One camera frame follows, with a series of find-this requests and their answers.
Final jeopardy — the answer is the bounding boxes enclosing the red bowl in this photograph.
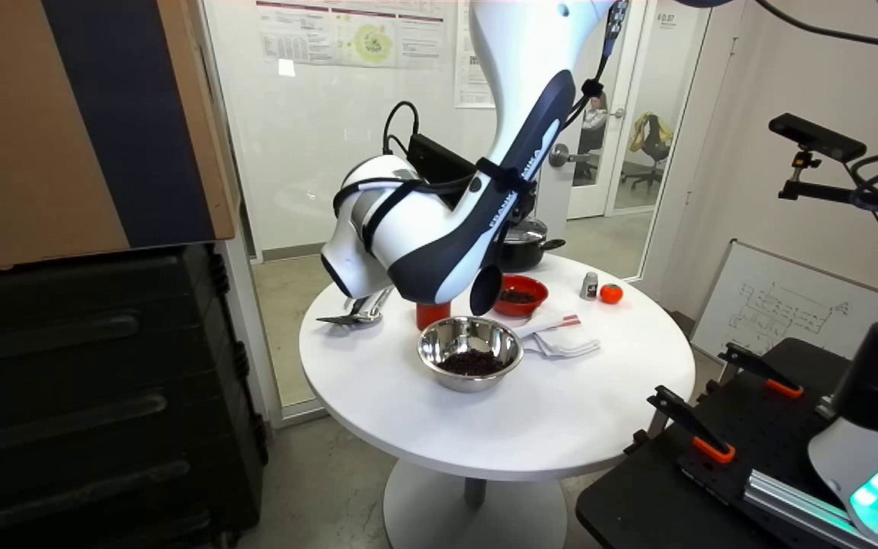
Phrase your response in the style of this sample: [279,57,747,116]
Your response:
[494,271,553,321]

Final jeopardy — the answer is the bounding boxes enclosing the silver metal bowl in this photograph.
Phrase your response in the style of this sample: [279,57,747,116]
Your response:
[413,315,523,396]

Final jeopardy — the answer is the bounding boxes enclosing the silver metal tongs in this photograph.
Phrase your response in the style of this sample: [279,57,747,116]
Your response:
[358,286,395,318]

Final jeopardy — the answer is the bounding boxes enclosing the dark beans pile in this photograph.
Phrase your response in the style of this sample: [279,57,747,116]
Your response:
[438,346,501,377]

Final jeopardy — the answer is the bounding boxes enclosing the glass pot lid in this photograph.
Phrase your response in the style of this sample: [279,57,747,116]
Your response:
[503,218,549,245]

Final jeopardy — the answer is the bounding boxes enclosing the white towel with red stripes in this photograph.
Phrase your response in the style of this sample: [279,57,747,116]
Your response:
[519,312,604,362]

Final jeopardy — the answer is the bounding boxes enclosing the narrow paper poster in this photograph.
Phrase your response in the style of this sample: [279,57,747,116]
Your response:
[454,0,498,110]

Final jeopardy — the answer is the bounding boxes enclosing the office chair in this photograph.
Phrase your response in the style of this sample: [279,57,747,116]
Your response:
[626,110,676,195]

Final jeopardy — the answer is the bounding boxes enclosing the wide paper poster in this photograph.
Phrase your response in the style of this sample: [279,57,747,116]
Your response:
[252,0,458,73]

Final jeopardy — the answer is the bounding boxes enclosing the black perforated robot platform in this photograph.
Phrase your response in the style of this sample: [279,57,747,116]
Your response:
[573,334,878,549]

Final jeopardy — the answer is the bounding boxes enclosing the whiteboard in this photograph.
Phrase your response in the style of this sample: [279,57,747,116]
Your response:
[690,237,878,360]

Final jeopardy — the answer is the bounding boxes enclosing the black hard case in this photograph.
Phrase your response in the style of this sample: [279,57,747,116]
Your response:
[0,240,268,549]

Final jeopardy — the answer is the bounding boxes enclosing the cardboard box with dark stripe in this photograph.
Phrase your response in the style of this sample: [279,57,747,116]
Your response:
[0,0,239,271]

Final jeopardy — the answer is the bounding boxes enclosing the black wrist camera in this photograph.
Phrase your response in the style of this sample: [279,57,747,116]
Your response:
[403,131,482,189]

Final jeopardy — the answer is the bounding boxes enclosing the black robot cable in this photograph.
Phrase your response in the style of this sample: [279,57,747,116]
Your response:
[382,97,428,159]

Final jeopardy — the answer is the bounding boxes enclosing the white table pedestal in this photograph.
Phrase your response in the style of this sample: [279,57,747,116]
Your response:
[382,461,571,549]

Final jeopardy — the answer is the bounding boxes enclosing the black clamp with orange handle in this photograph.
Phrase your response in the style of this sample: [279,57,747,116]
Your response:
[647,380,739,470]
[715,341,809,401]

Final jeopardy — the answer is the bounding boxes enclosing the black camera on stand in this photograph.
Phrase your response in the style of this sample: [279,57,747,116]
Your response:
[768,110,870,164]

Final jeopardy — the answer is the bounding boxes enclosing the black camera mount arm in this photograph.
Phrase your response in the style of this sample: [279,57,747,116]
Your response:
[774,145,878,218]

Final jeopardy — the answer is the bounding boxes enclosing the aluminium rail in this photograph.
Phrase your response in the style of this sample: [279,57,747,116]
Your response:
[741,466,870,549]

